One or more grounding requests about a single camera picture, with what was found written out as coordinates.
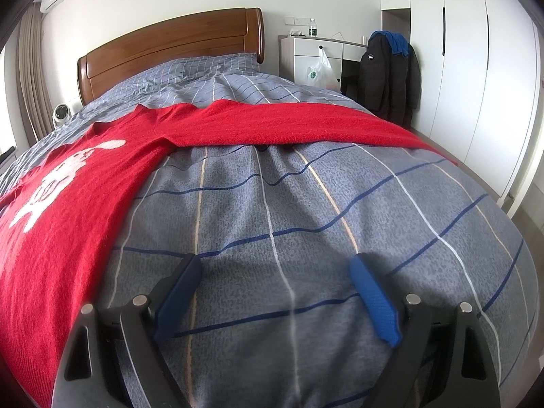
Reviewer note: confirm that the black puffer jacket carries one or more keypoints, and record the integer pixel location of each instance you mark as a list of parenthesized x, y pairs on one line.
[(382, 80)]

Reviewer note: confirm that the white bedside desk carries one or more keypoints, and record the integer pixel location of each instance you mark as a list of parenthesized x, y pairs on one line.
[(306, 49)]

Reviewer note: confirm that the green-capped water bottle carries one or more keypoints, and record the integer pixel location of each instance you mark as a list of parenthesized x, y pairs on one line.
[(313, 29)]

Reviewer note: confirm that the blue cloth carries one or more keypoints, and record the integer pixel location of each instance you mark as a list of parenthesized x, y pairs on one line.
[(399, 44)]

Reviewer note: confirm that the white plastic bag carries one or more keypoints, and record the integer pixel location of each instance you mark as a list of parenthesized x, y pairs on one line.
[(316, 74)]

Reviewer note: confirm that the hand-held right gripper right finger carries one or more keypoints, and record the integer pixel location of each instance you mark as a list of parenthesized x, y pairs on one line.
[(376, 301)]

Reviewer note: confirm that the beige curtain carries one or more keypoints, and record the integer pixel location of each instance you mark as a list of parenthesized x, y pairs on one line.
[(34, 72)]

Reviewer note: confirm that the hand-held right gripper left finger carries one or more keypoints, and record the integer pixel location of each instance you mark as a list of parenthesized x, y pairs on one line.
[(178, 293)]

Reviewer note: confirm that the wooden headboard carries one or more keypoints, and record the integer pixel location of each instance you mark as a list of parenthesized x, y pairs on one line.
[(170, 51)]

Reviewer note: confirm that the white wall socket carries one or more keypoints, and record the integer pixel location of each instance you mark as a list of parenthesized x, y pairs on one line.
[(296, 20)]

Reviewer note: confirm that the grey checked duvet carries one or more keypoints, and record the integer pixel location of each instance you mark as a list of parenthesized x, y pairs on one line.
[(276, 221)]

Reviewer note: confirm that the white wardrobe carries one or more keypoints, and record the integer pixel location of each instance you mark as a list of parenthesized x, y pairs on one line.
[(467, 72)]

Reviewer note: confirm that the small white fan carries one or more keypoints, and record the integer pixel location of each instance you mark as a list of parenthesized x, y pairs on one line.
[(62, 115)]

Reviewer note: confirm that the tissue box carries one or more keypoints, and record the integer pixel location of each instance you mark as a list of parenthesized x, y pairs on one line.
[(297, 34)]

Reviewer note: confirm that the red sweater with white print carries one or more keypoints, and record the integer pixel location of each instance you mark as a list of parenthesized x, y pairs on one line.
[(63, 242)]

